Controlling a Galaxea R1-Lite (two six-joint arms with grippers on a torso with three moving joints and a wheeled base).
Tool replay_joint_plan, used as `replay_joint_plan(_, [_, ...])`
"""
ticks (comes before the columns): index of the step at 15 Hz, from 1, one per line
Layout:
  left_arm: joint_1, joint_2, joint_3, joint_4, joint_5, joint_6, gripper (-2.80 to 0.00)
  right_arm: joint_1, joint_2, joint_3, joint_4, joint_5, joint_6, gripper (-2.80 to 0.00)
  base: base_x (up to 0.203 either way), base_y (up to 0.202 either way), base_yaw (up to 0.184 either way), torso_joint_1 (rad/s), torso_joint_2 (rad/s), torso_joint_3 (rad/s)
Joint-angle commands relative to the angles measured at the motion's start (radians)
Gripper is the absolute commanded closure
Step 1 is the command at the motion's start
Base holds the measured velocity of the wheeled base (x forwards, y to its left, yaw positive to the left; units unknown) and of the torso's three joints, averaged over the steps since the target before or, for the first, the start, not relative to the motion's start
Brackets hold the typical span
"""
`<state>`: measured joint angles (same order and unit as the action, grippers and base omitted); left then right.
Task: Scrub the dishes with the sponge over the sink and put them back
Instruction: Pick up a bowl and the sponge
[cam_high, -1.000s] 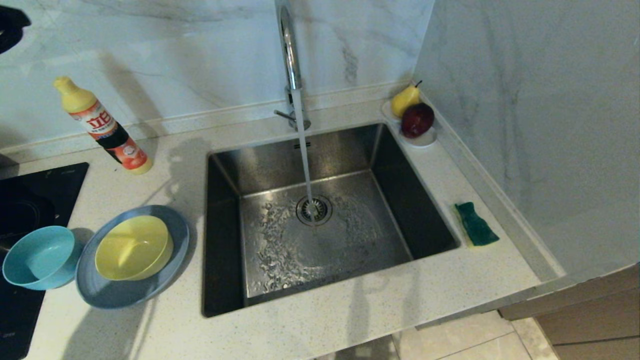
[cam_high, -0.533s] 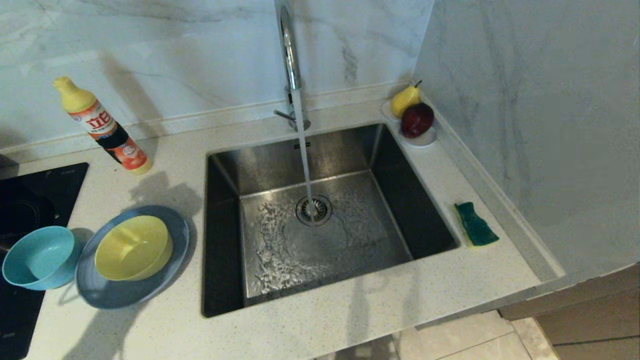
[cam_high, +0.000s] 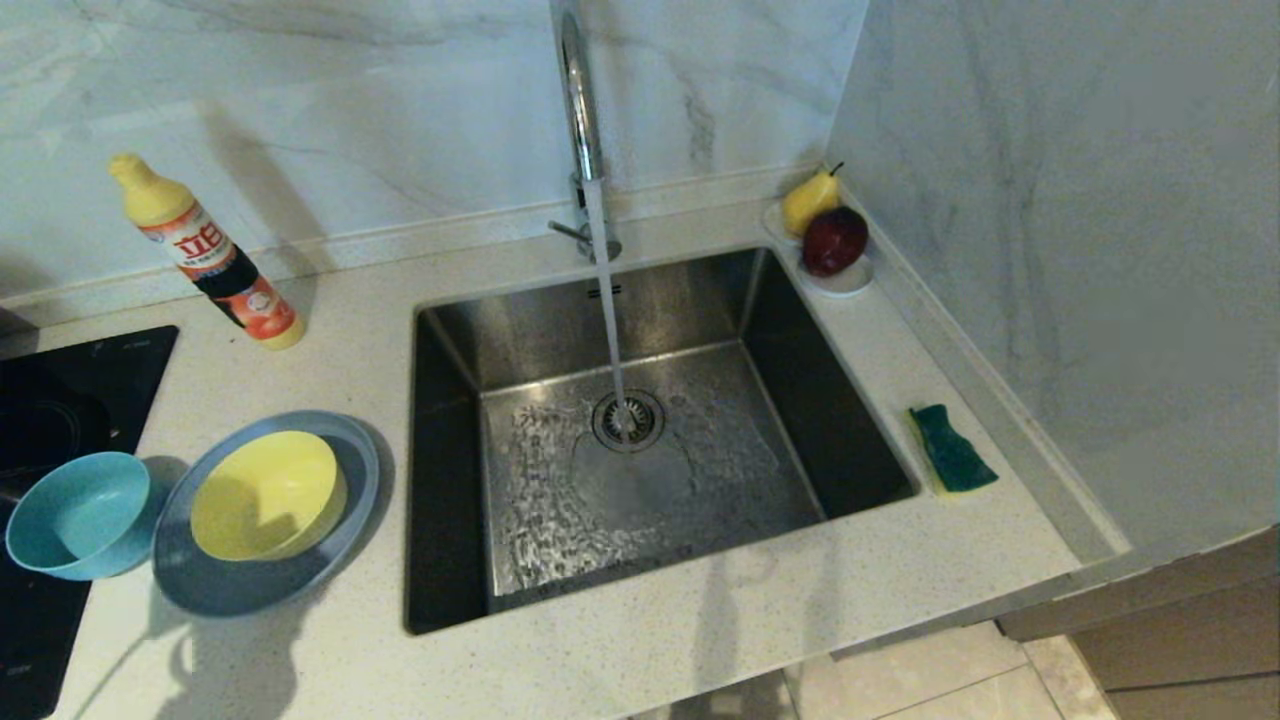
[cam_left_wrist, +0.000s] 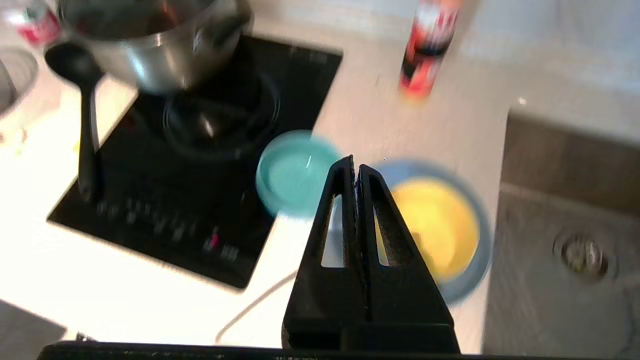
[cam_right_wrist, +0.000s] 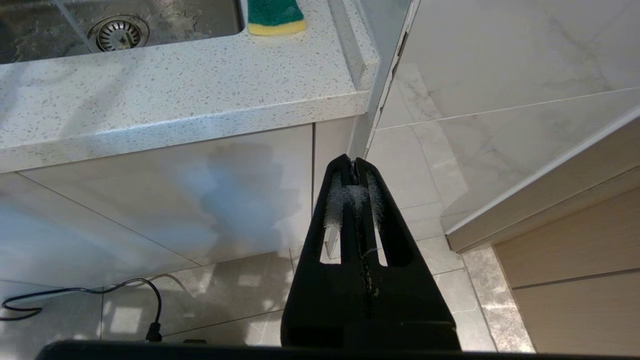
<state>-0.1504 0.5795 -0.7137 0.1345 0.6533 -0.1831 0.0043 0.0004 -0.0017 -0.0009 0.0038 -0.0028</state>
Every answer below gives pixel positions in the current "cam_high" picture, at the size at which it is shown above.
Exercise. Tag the green and yellow sponge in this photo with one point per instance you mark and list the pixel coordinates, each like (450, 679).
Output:
(955, 455)

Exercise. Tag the orange dish soap bottle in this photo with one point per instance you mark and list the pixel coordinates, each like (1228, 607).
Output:
(215, 260)

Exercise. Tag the teal bowl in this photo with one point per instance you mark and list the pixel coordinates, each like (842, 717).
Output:
(85, 520)

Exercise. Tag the metal sink drain strainer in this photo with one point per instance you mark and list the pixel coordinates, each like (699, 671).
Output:
(648, 428)

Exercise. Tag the stainless steel sink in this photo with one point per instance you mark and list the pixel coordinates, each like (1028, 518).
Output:
(700, 300)

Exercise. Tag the small white dish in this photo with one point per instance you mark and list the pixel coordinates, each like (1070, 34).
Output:
(850, 283)

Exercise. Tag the red apple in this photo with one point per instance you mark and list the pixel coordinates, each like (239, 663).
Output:
(833, 242)

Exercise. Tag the yellow pear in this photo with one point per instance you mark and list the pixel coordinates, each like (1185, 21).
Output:
(805, 205)

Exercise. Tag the chrome kitchen faucet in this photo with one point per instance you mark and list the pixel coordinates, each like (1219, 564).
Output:
(580, 110)

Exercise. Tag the yellow bowl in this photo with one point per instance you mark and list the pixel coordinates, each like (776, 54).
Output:
(265, 500)

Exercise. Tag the grey-blue plate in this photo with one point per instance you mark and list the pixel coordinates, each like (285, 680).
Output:
(250, 594)

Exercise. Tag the black induction cooktop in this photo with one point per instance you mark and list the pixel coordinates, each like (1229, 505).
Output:
(60, 390)

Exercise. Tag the wooden cabinet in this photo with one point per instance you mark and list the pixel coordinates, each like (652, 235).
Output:
(1180, 640)

